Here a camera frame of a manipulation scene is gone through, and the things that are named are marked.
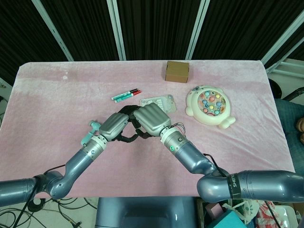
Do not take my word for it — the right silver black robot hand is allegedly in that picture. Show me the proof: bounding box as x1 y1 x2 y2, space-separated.
129 102 172 140

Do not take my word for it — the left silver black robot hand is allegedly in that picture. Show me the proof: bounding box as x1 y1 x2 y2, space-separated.
98 105 139 143

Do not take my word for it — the clear plastic blister pack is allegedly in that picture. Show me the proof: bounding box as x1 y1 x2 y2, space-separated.
139 94 178 114

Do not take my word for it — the small teal toy fishing rod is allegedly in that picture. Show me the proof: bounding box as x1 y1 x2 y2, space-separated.
80 120 102 146

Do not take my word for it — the teal marker with red cap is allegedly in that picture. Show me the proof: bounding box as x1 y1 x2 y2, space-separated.
114 90 142 103

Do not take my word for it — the small brown cardboard box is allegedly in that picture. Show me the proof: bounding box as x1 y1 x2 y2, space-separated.
164 60 190 83

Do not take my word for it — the pink plush tablecloth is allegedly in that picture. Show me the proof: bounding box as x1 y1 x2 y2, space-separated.
0 60 296 199

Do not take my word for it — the white fishing game toy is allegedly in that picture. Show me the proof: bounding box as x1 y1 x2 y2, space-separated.
185 85 237 130

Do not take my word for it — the blue-grey robot torso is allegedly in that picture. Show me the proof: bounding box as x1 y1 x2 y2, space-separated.
95 196 197 228

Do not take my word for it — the small pink box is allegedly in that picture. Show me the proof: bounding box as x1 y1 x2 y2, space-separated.
205 203 224 216

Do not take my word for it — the teal cardboard box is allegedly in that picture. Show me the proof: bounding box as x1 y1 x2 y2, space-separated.
209 210 245 228

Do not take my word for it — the floral plastic bag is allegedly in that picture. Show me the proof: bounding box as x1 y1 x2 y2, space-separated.
223 199 278 228

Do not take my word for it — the person's blue jeans leg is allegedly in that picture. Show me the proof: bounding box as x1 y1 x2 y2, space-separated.
275 98 304 167

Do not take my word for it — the white metal rack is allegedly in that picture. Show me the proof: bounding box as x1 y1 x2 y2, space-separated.
266 58 304 77

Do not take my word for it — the black chair armrest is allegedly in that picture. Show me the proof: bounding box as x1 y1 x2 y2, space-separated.
284 87 304 100

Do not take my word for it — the white plastic container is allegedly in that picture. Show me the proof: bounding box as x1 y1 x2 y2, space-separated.
276 205 295 228

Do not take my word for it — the white partition frame post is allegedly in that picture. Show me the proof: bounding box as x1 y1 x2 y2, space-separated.
260 0 304 68
184 0 211 60
106 0 127 60
37 0 74 62

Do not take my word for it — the tangle of floor cables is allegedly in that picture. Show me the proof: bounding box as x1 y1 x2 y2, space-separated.
0 197 98 228

